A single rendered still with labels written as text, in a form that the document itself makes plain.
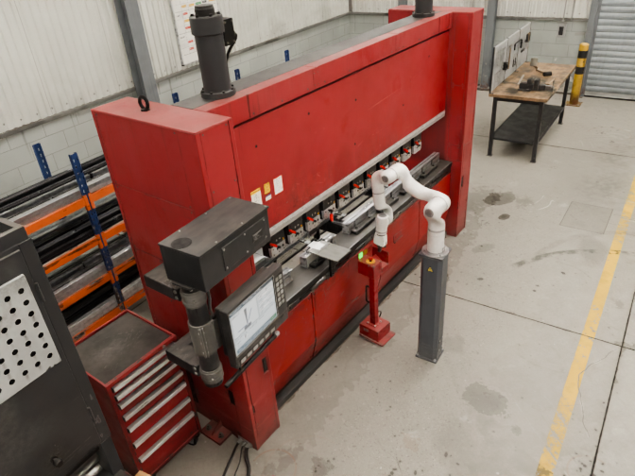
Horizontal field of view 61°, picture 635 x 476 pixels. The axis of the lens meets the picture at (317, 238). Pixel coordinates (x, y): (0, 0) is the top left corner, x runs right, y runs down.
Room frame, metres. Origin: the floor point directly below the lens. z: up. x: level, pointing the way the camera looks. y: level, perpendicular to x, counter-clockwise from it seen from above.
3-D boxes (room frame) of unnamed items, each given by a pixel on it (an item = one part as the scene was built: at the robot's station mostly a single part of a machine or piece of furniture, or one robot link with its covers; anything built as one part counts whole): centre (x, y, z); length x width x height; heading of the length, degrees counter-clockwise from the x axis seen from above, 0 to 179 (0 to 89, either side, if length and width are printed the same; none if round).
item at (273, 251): (3.09, 0.30, 1.26); 0.15 x 0.09 x 0.17; 141
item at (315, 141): (3.92, -0.37, 1.74); 3.00 x 0.08 x 0.80; 141
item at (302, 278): (3.90, -0.41, 0.85); 3.00 x 0.21 x 0.04; 141
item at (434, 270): (3.21, -0.84, 0.50); 0.18 x 0.18 x 1.00; 55
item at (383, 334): (3.49, -0.45, 0.06); 0.25 x 0.20 x 0.12; 47
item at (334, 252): (3.33, -0.08, 1.00); 0.26 x 0.18 x 0.01; 51
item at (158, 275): (2.24, 0.64, 1.67); 0.40 x 0.24 x 0.07; 141
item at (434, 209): (3.18, -0.82, 1.30); 0.19 x 0.12 x 0.24; 139
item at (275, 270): (2.15, 0.36, 1.42); 0.45 x 0.12 x 0.36; 146
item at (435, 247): (3.21, -0.84, 1.09); 0.19 x 0.19 x 0.18
